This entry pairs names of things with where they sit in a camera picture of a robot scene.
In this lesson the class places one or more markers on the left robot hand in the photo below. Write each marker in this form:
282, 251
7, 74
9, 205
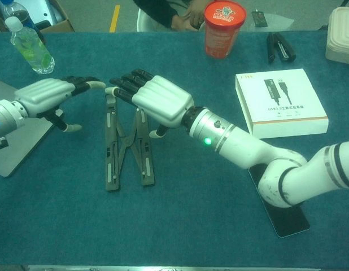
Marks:
41, 94

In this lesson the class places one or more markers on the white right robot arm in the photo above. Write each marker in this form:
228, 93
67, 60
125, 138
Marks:
248, 146

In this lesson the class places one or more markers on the small black handheld device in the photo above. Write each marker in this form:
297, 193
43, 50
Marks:
259, 19

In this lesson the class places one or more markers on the black stapler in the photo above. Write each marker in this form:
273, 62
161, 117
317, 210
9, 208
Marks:
284, 50

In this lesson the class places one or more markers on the beige stacked food containers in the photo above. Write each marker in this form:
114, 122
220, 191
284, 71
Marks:
342, 39

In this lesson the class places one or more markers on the black smartphone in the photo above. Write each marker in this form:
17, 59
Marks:
290, 223

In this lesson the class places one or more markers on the orange-red lidded paper cup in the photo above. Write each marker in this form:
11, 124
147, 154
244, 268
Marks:
224, 34

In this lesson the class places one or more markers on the brown cardboard carton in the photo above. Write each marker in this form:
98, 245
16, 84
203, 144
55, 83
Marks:
60, 26

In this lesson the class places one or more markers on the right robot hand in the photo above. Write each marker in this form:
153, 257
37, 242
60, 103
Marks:
163, 98

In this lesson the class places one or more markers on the clear plastic bag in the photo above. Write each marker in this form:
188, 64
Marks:
279, 24

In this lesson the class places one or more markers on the white plastic panel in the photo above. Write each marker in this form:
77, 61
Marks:
47, 7

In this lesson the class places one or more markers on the seated person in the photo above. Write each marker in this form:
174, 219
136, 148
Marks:
157, 14

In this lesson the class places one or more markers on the silver closed laptop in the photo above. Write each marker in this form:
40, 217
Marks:
10, 161

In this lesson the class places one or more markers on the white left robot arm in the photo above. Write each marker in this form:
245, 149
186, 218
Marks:
8, 115

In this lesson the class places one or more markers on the dark cola bottle blue label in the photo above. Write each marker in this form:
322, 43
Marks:
19, 11

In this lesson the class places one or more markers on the clear bottle with green label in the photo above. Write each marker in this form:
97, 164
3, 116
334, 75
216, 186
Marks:
30, 48

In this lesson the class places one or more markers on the teal felt desk mat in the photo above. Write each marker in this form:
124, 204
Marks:
177, 226

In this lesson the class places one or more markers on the black folding laptop stand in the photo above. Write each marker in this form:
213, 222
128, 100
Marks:
111, 169

